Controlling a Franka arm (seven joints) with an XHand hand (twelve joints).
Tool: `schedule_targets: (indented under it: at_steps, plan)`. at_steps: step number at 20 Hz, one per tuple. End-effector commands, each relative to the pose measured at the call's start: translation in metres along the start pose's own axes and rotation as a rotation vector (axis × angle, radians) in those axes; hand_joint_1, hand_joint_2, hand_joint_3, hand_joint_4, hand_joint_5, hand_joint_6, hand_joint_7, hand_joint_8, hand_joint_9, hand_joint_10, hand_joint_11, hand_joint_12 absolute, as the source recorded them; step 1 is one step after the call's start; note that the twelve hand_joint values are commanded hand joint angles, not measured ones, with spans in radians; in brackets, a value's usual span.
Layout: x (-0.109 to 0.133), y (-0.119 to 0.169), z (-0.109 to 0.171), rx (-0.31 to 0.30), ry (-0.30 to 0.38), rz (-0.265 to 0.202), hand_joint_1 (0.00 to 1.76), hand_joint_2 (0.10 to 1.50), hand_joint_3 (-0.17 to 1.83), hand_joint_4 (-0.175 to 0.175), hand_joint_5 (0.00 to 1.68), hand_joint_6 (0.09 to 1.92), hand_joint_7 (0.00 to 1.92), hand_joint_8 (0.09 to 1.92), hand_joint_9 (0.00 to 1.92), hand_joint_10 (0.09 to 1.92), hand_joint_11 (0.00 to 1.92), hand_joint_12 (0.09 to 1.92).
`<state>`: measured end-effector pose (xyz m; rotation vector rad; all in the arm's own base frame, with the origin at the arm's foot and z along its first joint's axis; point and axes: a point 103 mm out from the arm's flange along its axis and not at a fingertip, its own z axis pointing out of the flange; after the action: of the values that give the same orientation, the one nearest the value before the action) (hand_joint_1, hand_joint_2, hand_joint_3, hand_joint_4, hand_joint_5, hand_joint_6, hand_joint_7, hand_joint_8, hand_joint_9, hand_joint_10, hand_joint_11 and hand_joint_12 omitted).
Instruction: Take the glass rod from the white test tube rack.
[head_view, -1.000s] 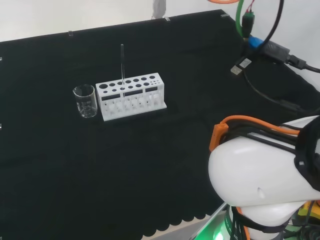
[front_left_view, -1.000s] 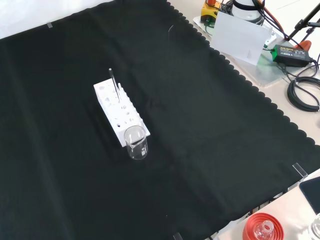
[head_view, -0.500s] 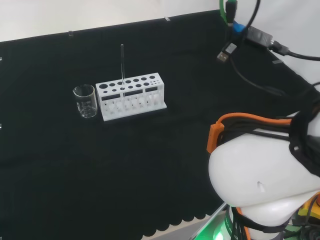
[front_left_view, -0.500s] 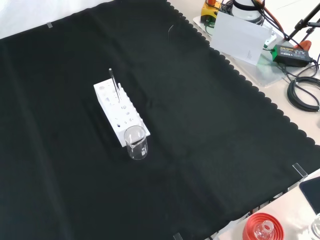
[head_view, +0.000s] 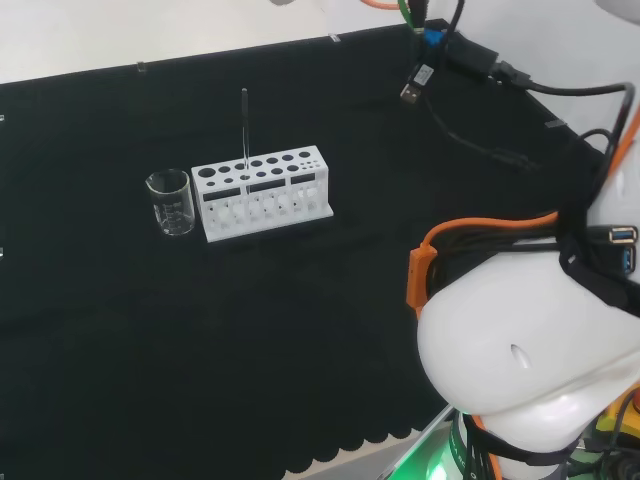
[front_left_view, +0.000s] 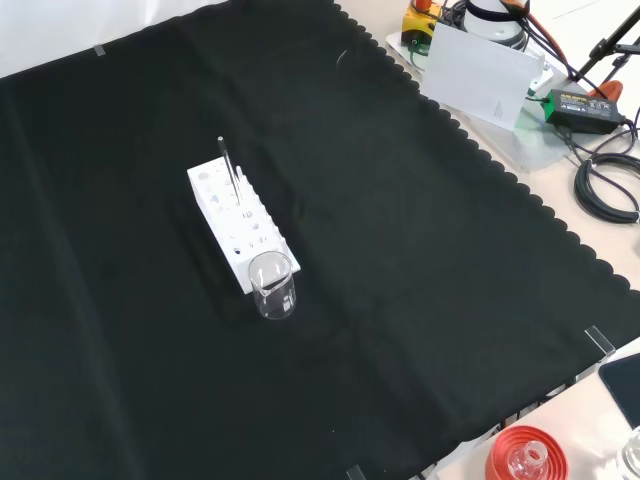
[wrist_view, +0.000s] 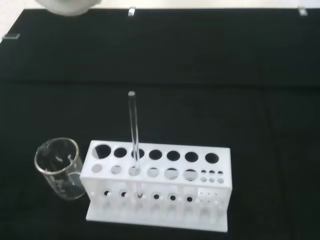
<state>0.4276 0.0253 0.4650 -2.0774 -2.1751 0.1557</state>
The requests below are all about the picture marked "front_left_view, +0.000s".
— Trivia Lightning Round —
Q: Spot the clear glass rod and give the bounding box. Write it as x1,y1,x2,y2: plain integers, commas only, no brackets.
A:
217,135,243,207

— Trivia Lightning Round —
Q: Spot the white test tube rack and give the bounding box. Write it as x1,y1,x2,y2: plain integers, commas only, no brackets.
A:
187,157,302,295

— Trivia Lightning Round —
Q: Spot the small clear glass beaker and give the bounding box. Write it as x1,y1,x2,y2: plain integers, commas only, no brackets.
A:
248,250,298,321

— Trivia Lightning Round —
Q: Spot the black bench cloth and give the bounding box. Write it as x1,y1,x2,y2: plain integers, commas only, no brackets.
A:
0,0,640,480

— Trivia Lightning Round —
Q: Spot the pale board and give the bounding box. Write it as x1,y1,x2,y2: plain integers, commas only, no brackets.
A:
422,22,546,132

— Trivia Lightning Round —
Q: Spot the yellow stop button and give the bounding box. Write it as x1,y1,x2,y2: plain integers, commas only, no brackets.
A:
402,0,444,47

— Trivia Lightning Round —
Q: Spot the black power adapter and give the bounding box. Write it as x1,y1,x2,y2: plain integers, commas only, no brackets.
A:
543,88,627,135

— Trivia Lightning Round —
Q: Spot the clear round-bottom flask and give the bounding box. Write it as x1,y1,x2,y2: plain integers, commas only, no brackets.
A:
507,440,547,480

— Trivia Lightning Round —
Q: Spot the black tripod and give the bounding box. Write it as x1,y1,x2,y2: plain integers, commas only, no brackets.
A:
574,3,640,86

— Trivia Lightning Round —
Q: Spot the dark flat tablet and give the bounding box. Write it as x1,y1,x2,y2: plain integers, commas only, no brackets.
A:
598,352,640,429

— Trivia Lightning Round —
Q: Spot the clear glass vessel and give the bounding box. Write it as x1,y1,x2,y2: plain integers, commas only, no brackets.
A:
617,427,640,480

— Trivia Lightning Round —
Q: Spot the pale base plate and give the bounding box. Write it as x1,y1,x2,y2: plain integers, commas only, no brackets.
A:
384,29,572,172

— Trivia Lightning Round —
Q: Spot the coiled black cable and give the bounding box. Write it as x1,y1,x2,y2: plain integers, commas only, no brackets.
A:
573,152,640,224

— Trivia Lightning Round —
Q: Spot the orange cable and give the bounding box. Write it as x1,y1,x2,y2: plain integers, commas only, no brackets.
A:
499,0,572,69

